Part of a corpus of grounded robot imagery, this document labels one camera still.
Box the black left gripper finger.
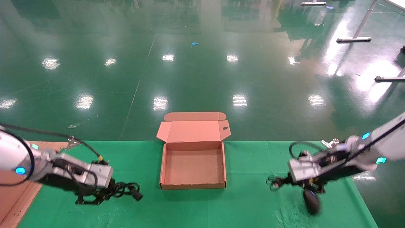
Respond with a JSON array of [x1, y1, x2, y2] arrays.
[[100, 179, 117, 195], [75, 189, 109, 206]]

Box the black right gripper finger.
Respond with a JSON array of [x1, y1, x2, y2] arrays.
[[272, 175, 298, 183], [268, 181, 298, 191]]

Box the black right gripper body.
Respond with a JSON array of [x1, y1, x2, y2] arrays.
[[297, 165, 365, 188]]

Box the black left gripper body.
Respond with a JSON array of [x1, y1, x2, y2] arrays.
[[37, 173, 95, 198]]

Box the black power cord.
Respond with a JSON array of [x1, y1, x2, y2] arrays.
[[108, 181, 143, 202]]

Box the black wired mouse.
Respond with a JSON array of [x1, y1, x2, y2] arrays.
[[267, 175, 322, 216]]

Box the open flat cardboard box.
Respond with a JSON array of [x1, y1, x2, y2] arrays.
[[156, 111, 231, 190]]

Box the silver metal clamp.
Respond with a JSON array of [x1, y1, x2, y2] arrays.
[[321, 138, 340, 149], [63, 136, 82, 151]]

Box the green table cloth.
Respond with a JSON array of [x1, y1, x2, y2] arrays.
[[17, 140, 378, 228]]

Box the clear plastic scrap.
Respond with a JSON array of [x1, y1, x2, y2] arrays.
[[67, 119, 90, 129]]

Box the white desk top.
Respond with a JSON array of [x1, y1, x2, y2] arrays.
[[381, 0, 405, 12]]

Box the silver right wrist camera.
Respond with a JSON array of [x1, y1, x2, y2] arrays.
[[289, 149, 348, 183]]

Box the black left camera cable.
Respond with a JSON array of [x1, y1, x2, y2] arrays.
[[0, 129, 98, 190]]

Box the black cable with yellow tag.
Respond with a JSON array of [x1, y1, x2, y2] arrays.
[[0, 123, 109, 165]]

